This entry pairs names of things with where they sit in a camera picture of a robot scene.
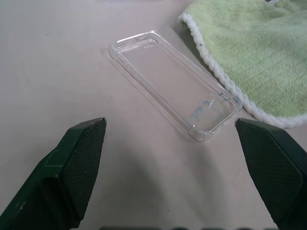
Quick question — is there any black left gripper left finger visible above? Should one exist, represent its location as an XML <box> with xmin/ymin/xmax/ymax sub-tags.
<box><xmin>0</xmin><ymin>117</ymin><xmax>107</xmax><ymax>230</ymax></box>

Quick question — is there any white smartphone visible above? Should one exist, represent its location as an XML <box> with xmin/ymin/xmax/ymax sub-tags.
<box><xmin>109</xmin><ymin>30</ymin><xmax>243</xmax><ymax>142</ymax></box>

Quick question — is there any light green towel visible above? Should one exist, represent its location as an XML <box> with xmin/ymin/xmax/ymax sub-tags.
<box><xmin>177</xmin><ymin>0</ymin><xmax>307</xmax><ymax>129</ymax></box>

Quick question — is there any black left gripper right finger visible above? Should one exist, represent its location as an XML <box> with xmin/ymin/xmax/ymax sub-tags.
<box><xmin>236</xmin><ymin>117</ymin><xmax>307</xmax><ymax>230</ymax></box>

